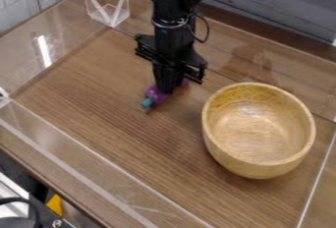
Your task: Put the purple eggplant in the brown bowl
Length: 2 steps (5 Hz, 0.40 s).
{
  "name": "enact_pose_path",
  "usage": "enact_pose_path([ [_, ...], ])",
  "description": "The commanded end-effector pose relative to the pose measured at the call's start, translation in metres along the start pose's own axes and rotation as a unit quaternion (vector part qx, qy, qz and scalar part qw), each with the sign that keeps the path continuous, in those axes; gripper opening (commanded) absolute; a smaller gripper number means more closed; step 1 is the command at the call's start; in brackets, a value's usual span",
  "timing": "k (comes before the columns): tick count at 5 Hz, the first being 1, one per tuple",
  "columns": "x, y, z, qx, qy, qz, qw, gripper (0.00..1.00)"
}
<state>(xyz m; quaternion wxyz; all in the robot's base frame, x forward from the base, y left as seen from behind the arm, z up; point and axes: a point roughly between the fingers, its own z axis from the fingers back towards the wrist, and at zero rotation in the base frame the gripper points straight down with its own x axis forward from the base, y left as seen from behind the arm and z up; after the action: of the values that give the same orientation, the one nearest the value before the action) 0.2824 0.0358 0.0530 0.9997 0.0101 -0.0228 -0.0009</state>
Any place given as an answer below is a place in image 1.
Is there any brown wooden bowl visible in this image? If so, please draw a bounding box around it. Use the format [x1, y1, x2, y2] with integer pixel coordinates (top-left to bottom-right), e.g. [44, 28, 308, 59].
[203, 83, 316, 180]

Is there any clear acrylic tray wall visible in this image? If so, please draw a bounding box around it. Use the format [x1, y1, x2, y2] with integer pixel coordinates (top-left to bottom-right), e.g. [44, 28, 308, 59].
[0, 0, 336, 228]

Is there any yellow black device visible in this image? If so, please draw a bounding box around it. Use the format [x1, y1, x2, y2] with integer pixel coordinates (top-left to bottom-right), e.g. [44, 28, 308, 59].
[30, 188, 94, 228]

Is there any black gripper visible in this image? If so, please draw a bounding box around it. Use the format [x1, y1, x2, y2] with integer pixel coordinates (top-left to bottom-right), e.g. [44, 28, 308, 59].
[135, 22, 208, 92]

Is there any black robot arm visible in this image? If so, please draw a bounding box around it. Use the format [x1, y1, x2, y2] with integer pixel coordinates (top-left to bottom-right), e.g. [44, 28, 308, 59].
[135, 0, 211, 94]

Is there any black cable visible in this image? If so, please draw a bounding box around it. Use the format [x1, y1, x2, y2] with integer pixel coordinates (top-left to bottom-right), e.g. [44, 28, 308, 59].
[0, 197, 47, 228]

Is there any purple toy eggplant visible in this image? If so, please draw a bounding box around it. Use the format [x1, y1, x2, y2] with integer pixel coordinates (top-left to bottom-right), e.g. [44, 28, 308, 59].
[140, 78, 190, 110]

